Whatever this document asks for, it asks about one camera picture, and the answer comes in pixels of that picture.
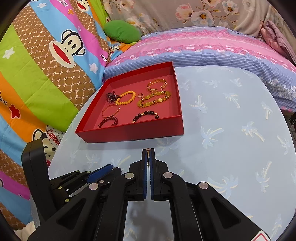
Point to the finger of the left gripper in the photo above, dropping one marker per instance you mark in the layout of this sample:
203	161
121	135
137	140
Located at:
99	173
110	176

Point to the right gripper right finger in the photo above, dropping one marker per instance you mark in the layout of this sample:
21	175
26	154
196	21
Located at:
198	211

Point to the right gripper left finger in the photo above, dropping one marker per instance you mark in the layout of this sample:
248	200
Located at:
97	211

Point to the thin gold bangle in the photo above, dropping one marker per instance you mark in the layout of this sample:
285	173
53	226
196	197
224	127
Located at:
110	110

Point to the red cardboard tray box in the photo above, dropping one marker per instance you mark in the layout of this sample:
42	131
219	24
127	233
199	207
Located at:
149	102

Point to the light blue palm tablecloth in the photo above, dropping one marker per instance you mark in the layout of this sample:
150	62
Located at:
236	139

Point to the colourful monkey cartoon quilt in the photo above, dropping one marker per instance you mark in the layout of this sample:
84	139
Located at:
53	55

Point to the green plush pillow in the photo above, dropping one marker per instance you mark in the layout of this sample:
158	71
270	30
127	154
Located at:
122	31

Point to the pink and blue striped bedding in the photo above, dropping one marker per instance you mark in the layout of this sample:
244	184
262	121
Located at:
200	46

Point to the grey floral sheet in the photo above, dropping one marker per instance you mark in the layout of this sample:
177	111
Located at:
157	16

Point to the pink folded cloth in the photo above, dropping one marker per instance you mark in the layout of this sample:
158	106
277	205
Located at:
277	41

